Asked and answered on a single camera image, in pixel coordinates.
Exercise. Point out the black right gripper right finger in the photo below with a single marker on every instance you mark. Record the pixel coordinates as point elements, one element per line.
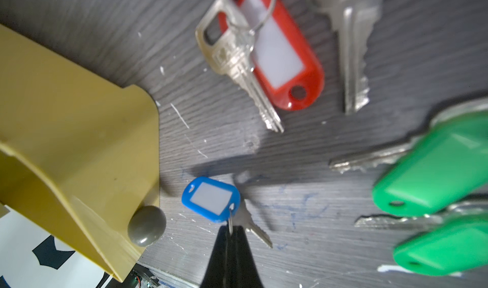
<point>242,271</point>

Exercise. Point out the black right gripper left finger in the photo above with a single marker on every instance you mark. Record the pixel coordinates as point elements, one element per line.
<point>215,275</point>

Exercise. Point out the yellow bottom drawer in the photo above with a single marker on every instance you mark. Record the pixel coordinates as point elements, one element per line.
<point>79,155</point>

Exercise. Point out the key with green tag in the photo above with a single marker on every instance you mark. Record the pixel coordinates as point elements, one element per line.
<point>432,170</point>
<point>450,241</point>

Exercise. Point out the key with red tag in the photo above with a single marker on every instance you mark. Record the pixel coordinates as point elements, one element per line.
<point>353,20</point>
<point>258,45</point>

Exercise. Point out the grey drawer knob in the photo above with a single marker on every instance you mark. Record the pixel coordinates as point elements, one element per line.
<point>147,226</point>

